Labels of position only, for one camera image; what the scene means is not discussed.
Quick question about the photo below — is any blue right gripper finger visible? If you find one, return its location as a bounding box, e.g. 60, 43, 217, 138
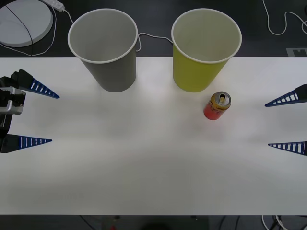
264, 83, 307, 108
268, 141, 307, 157

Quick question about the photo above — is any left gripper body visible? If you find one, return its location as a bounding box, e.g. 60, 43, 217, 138
0, 76, 13, 139

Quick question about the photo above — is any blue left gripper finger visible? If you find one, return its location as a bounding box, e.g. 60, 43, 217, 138
0, 134, 53, 154
10, 69, 60, 99

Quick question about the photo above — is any orange-red drink can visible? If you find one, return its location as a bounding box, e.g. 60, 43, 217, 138
203, 91, 232, 120

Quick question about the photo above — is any grey floor marker plate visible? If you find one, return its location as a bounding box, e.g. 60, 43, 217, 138
286, 47, 307, 58

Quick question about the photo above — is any white round floor plate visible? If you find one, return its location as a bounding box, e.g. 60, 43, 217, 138
0, 0, 54, 47

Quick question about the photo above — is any white power strip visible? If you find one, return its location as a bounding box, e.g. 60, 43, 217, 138
39, 0, 65, 12

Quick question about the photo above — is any grey plastic waste bin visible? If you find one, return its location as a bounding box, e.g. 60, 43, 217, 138
67, 9, 139, 93

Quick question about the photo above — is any yellow-green plastic waste bin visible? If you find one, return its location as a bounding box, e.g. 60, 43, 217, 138
171, 8, 242, 93

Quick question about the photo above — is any thin black cable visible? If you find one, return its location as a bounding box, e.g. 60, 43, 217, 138
5, 4, 34, 57

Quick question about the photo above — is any white looping cable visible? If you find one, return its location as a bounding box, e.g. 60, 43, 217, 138
262, 0, 307, 36

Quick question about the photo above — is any thin white cable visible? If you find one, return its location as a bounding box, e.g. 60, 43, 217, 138
0, 6, 58, 57

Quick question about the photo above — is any white cable under table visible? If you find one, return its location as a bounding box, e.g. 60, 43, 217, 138
260, 215, 291, 230

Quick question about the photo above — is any white power strip cable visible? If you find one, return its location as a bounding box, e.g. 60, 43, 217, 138
62, 8, 174, 52

